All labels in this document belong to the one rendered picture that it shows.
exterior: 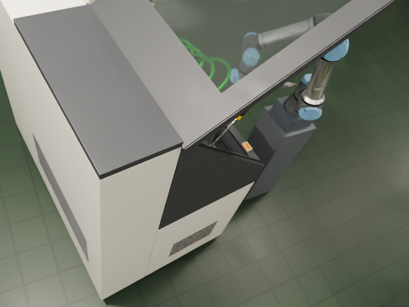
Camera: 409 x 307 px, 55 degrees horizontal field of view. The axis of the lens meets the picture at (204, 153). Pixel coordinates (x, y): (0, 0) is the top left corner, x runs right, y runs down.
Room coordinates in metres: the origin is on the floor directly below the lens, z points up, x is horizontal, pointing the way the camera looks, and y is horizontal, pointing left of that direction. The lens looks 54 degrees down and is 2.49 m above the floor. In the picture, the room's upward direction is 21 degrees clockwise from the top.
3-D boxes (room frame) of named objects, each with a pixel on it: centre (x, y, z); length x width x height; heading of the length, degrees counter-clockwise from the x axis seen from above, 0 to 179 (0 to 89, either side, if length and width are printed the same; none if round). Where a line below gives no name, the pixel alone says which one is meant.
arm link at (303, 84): (1.69, -0.41, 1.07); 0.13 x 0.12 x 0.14; 10
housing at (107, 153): (1.07, 0.70, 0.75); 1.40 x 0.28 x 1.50; 50
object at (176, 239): (1.18, 0.15, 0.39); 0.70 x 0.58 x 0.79; 50
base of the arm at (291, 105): (1.70, -0.41, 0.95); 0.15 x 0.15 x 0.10
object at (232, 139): (1.38, -0.02, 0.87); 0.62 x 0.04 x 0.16; 50
